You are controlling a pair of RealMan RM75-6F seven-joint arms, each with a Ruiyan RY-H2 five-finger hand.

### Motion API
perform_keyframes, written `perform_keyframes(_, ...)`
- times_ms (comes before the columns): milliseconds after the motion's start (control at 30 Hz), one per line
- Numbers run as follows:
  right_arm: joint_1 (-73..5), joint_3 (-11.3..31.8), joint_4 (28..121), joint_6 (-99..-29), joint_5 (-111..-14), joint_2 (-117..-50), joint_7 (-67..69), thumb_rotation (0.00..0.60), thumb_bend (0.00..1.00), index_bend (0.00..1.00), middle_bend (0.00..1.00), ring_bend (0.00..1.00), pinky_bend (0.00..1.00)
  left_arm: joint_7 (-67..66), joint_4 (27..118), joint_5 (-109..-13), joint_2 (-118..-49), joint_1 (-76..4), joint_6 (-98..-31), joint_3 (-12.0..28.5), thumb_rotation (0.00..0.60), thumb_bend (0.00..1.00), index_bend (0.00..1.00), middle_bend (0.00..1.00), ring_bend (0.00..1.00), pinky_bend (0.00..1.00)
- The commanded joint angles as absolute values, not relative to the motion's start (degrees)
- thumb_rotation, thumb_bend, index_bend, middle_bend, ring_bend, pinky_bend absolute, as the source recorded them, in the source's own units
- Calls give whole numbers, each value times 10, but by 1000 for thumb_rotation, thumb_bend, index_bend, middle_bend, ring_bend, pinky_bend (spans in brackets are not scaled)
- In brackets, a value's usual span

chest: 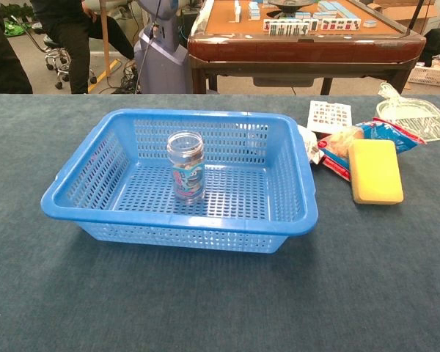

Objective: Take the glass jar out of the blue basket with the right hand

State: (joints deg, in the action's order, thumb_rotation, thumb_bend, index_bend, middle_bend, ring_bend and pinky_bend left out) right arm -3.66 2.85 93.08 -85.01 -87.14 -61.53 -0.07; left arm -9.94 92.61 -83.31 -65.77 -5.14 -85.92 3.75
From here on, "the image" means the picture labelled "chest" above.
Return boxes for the small white crumpled packet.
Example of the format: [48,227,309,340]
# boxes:
[296,124,326,165]

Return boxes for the long blue mahjong tile wall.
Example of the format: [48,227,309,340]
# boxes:
[317,1,353,19]

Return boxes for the yellow rectangular sponge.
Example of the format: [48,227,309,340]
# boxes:
[347,139,405,205]

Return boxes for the green object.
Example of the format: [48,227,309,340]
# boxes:
[3,18,34,37]

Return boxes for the wooden post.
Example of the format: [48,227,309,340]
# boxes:
[98,0,113,78]

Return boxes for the thin black pole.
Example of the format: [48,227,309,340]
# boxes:
[403,0,425,37]

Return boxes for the white printed pattern card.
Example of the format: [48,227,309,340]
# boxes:
[307,100,353,135]

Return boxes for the white plastic crate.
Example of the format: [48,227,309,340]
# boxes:
[407,64,440,89]

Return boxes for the brown mahjong table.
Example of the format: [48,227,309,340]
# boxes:
[186,0,428,95]

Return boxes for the blue perforated plastic basket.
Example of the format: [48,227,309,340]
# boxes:
[40,108,320,254]

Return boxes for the standing person in black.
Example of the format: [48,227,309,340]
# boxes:
[0,0,34,95]

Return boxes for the clear jar with cartoon label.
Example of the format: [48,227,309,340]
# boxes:
[166,131,206,203]

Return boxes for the cardboard boxes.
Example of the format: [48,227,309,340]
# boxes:
[355,0,440,36]

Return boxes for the chrome wheeled stool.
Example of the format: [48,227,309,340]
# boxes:
[40,34,98,90]

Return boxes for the clear plastic zip bag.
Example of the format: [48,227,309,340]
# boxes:
[375,82,440,143]

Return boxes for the red blue bread package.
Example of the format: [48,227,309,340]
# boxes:
[317,117,426,183]

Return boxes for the seated person in black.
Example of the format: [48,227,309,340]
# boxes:
[29,0,135,95]

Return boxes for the row of face-up mahjong tiles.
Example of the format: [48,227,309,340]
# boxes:
[263,18,363,37]

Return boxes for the dark mahjong dice dome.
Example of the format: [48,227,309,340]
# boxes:
[267,0,316,10]

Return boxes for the black floor cable bundle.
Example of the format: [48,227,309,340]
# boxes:
[98,60,142,95]

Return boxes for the purple grey robot base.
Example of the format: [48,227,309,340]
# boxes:
[133,0,191,95]

